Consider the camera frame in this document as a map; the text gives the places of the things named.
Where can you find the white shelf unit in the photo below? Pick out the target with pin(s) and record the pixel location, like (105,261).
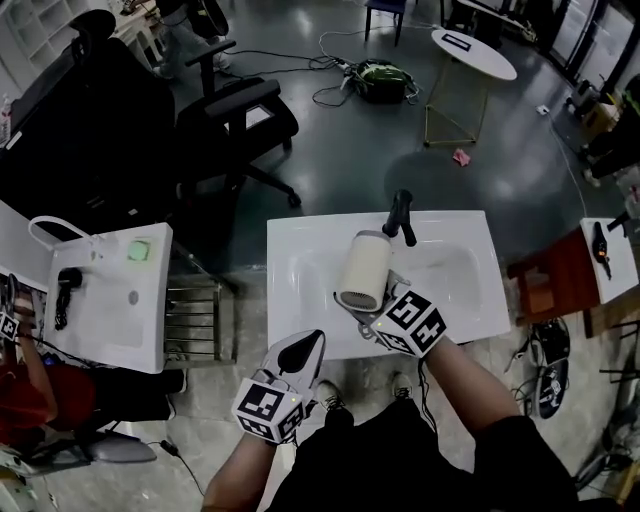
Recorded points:
(35,30)

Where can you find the person's white shoe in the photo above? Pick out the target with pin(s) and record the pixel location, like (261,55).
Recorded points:
(330,397)
(403,387)

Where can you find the white oval side table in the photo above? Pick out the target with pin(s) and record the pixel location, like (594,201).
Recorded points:
(480,60)

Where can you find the person's black clothes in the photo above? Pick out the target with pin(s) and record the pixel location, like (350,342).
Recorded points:
(400,460)

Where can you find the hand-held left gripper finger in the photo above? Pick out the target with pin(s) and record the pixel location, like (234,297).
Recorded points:
(285,352)
(312,365)

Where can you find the black cabinet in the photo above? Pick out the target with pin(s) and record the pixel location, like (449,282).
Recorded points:
(30,165)

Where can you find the white board panel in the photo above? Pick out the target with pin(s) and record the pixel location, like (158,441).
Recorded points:
(15,235)

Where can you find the cream hair dryer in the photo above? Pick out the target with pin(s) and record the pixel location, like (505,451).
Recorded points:
(365,265)

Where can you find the dark framed glass window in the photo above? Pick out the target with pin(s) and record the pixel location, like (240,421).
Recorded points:
(595,35)

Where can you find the person's right forearm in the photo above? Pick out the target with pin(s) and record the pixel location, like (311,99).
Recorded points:
(470,385)

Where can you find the person's white left shoe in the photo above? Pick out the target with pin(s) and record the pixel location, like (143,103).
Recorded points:
(330,397)

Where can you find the white sink basin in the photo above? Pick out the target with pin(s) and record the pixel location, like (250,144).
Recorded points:
(622,270)
(110,325)
(310,280)

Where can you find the person's left forearm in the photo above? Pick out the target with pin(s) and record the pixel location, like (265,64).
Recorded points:
(245,475)

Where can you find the black bag white print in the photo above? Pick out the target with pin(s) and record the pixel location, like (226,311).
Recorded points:
(552,390)

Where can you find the pink cloth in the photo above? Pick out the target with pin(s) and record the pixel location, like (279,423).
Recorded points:
(461,157)

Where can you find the white paper sheet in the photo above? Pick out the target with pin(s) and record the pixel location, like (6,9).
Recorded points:
(252,117)

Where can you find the red-brown wooden cabinet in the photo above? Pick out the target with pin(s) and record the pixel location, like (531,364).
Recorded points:
(555,280)

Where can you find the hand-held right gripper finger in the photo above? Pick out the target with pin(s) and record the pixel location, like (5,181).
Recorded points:
(397,282)
(362,317)

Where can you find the black power adapter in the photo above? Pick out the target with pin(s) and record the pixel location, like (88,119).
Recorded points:
(169,448)

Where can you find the blue chair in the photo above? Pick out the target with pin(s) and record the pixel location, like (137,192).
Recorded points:
(385,7)

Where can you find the cardboard box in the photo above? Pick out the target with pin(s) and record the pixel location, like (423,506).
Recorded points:
(600,122)

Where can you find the green black bag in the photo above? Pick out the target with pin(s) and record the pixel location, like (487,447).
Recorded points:
(380,80)

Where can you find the white curved faucet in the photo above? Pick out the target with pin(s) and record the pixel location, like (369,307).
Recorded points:
(50,220)

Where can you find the person's white right shoe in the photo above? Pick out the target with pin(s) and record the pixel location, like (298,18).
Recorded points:
(403,387)

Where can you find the black hair dryer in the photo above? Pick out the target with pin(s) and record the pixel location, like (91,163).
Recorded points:
(70,277)

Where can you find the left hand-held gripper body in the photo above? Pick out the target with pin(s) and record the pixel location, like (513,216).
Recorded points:
(265,407)

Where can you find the white charger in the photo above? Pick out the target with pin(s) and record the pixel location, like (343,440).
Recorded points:
(543,109)

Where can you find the white power strip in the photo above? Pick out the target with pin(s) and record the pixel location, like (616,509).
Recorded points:
(340,63)

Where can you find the black office chair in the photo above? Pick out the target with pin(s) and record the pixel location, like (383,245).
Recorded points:
(235,120)

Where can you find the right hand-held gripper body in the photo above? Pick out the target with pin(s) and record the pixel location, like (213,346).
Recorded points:
(410,325)

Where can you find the black rectangular frame card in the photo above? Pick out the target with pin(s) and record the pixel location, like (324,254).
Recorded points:
(457,42)

